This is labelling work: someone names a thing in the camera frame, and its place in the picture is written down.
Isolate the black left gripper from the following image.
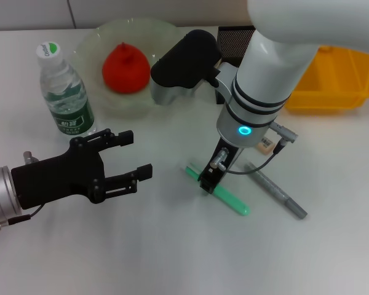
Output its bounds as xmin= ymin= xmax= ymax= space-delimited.
xmin=10 ymin=128 xmax=154 ymax=211

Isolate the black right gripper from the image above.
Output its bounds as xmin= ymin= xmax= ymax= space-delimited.
xmin=198 ymin=138 xmax=244 ymax=195

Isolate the green pen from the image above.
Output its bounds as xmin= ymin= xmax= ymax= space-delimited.
xmin=184 ymin=165 xmax=250 ymax=217

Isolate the clear water bottle green label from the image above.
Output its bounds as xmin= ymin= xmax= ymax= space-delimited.
xmin=36 ymin=41 xmax=98 ymax=138

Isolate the red fruit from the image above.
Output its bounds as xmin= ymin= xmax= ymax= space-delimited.
xmin=101 ymin=42 xmax=151 ymax=94

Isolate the beige eraser with barcode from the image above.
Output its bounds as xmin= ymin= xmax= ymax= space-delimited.
xmin=255 ymin=135 xmax=276 ymax=156

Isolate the grey marker pen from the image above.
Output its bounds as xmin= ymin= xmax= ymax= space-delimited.
xmin=244 ymin=162 xmax=308 ymax=221

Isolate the translucent glass fruit plate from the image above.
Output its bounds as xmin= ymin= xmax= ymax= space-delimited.
xmin=73 ymin=17 xmax=188 ymax=119

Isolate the black mesh pen holder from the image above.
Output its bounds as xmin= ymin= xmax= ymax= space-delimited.
xmin=214 ymin=26 xmax=256 ymax=105

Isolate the yellow plastic storage bin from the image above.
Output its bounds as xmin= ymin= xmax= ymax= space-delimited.
xmin=284 ymin=45 xmax=369 ymax=115

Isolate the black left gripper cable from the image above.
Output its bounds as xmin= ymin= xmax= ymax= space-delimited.
xmin=0 ymin=204 xmax=46 ymax=233

